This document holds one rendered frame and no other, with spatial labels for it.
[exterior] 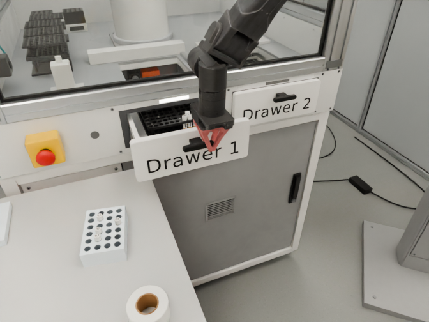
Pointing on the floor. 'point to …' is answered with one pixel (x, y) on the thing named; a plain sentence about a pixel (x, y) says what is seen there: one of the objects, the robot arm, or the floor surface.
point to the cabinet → (224, 197)
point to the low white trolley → (187, 294)
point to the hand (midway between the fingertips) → (210, 146)
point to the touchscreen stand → (398, 266)
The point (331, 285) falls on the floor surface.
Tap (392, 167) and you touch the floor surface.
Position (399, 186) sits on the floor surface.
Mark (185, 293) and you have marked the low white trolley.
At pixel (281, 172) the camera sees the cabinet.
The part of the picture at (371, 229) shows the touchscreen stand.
